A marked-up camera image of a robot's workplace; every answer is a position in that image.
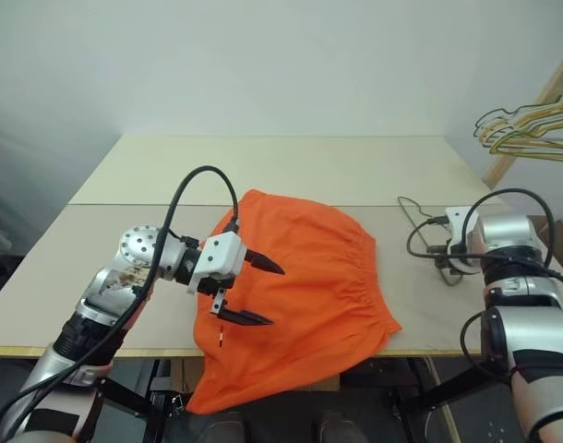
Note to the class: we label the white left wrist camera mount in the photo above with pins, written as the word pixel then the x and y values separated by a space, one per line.
pixel 222 253

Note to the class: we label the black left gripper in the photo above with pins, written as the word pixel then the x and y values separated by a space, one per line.
pixel 214 282

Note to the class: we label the dark rounded shape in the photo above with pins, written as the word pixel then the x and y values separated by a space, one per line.
pixel 237 427
pixel 337 424

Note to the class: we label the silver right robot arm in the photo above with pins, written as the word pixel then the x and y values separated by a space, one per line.
pixel 530 318

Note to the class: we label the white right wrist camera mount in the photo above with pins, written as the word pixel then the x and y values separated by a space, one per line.
pixel 458 220

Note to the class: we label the light wooden hanger rack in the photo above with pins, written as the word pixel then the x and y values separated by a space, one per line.
pixel 500 166

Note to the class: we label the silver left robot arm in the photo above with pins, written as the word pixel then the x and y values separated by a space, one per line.
pixel 136 244

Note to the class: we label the orange shorts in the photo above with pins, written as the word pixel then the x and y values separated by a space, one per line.
pixel 300 277

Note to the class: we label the black metal table frame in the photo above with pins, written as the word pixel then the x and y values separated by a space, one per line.
pixel 124 396

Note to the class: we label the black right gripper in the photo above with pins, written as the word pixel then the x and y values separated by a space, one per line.
pixel 439 259

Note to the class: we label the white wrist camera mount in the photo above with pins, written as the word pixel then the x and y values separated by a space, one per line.
pixel 222 253
pixel 458 220

